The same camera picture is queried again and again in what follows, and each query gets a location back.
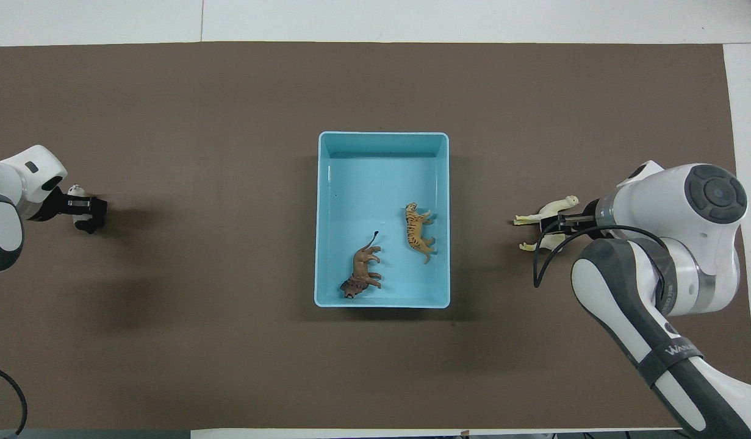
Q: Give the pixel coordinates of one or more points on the brown lion toy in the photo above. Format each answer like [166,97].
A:
[363,268]

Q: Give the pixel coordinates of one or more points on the orange striped tiger toy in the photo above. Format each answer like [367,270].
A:
[418,231]

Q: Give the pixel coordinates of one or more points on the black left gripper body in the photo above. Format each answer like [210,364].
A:
[49,204]

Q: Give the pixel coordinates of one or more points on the brown table mat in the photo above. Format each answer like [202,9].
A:
[229,91]

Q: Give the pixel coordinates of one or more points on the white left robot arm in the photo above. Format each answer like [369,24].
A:
[3,183]

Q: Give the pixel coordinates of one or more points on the light blue storage box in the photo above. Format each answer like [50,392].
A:
[363,177]

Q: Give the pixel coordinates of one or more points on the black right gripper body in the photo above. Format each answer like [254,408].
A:
[589,221]

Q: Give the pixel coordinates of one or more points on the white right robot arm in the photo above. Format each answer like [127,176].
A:
[686,244]

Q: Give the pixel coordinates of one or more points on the black and white panda toy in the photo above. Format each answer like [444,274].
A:
[76,190]

